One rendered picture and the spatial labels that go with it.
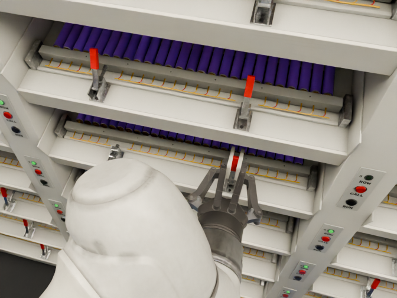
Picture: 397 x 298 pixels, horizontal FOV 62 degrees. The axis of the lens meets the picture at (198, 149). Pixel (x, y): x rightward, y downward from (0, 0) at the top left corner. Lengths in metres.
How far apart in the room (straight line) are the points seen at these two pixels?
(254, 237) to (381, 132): 0.45
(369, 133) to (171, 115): 0.32
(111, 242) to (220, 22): 0.30
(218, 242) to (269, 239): 0.43
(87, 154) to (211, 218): 0.39
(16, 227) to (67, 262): 1.15
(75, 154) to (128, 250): 0.55
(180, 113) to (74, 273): 0.36
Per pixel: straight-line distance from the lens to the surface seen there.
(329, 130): 0.60
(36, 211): 1.22
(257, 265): 1.06
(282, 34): 0.45
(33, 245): 1.61
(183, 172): 0.73
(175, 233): 0.30
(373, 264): 0.96
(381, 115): 0.54
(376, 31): 0.49
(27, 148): 0.85
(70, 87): 0.67
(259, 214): 0.56
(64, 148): 0.83
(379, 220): 0.78
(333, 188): 0.66
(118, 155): 0.76
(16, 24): 0.71
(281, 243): 0.89
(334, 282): 1.11
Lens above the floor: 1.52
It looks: 49 degrees down
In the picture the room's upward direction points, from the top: 3 degrees clockwise
